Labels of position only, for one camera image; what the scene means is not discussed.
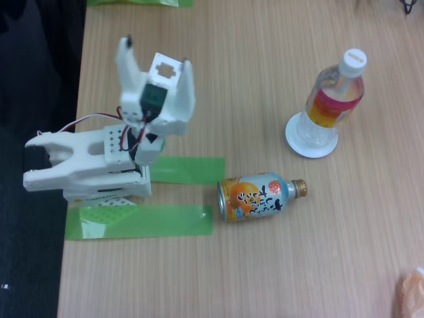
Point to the long green tape strip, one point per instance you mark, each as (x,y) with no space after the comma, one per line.
(159,222)

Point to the clear plastic bottle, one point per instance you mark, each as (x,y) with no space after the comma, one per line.
(334,106)

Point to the green paper label sticker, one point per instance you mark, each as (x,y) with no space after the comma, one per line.
(162,144)

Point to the orange translucent plastic bag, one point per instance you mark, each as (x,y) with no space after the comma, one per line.
(412,295)

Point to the small white round plate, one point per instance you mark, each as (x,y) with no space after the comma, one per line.
(311,153)

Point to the orange drink bottle can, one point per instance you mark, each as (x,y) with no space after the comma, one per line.
(251,198)

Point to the wide green tape strip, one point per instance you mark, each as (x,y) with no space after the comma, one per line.
(189,170)

